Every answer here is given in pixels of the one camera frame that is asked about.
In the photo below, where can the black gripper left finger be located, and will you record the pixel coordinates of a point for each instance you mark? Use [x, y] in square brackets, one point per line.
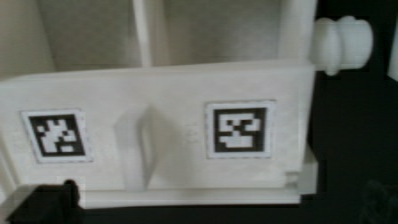
[50, 207]

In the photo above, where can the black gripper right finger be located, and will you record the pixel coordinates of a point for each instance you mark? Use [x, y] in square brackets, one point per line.
[379, 211]

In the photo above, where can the white cabinet door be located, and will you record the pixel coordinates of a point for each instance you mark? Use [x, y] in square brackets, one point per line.
[176, 135]

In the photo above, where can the white cabinet body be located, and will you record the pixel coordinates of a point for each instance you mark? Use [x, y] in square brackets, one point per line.
[77, 35]

